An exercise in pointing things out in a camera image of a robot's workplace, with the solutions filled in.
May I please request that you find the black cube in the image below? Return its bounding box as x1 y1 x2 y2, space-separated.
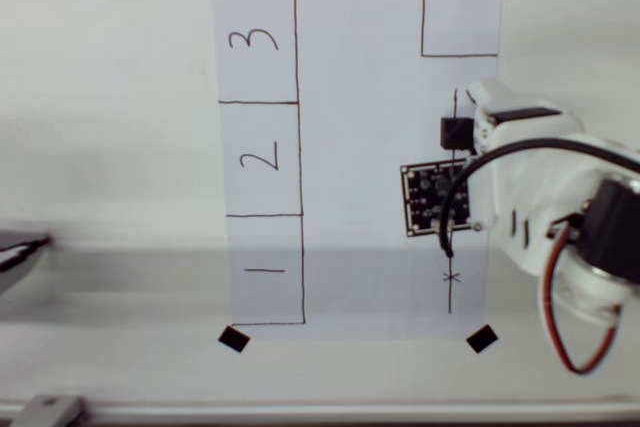
439 116 475 152

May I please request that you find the white paper sheet with drawn boxes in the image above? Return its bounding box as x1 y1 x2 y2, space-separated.
208 0 504 343

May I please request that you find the black tape piece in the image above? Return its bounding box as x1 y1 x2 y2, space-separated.
464 324 500 354
217 325 251 354

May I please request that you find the grey metal clamp bracket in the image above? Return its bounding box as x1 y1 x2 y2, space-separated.
13 395 85 427

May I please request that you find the red servo cable loop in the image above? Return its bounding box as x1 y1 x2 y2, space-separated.
542 224 625 376

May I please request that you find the metal table edge rail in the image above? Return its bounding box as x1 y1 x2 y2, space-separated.
0 396 640 426

